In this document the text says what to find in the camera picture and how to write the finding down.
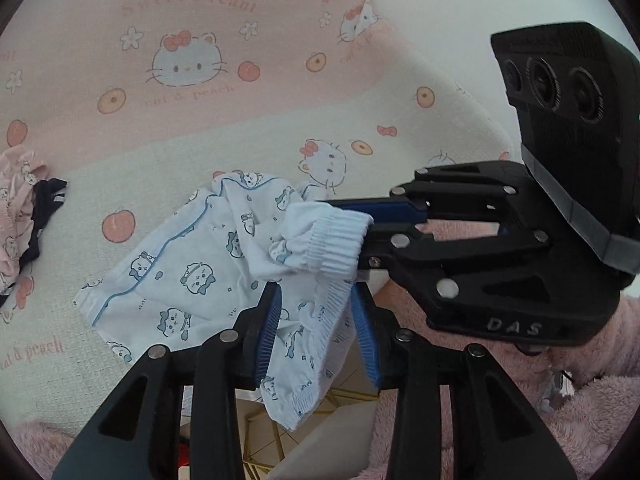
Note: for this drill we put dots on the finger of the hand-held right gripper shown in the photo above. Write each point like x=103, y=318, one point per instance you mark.
x=395, y=209
x=425, y=260

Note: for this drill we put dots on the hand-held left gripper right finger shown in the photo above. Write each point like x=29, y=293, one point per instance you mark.
x=364, y=337

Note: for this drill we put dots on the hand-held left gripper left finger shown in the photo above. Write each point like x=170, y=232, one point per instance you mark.
x=267, y=332

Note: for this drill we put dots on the light blue printed pajama garment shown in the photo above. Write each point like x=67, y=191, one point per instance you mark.
x=200, y=270

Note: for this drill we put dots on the pink cream printed blanket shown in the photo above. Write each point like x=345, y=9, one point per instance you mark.
x=150, y=135

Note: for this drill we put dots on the pink fluffy clothing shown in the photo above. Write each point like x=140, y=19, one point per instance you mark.
x=590, y=435

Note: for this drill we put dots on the dark navy garment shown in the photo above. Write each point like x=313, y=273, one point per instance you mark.
x=46, y=199

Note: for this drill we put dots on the pink printed garment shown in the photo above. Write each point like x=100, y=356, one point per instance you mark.
x=15, y=195

